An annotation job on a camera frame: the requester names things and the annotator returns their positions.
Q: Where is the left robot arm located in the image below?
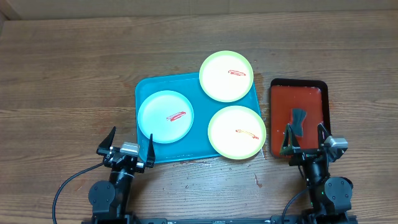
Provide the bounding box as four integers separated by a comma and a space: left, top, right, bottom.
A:
88, 128, 155, 224

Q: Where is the yellow-green plate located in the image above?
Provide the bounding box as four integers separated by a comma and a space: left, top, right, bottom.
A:
208, 106, 266, 160
199, 50, 254, 103

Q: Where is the orange sponge with dark scourer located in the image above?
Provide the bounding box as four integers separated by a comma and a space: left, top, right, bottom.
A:
291, 108, 307, 137

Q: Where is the light blue plate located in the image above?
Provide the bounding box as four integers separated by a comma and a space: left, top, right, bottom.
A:
137, 90, 194, 144

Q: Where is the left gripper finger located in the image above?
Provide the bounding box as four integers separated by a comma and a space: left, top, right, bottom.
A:
98, 126, 116, 150
146, 134, 155, 168

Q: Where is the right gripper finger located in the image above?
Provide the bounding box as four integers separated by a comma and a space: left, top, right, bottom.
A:
279, 123, 301, 156
317, 123, 330, 149

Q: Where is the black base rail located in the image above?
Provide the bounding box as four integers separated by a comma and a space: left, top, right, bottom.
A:
81, 214, 358, 224

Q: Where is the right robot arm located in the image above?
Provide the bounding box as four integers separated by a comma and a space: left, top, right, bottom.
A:
278, 123, 356, 223

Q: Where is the teal plastic tray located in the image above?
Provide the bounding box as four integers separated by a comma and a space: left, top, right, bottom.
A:
135, 72, 261, 164

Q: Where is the red black-rimmed tray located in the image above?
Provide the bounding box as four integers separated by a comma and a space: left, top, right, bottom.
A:
270, 78, 331, 158

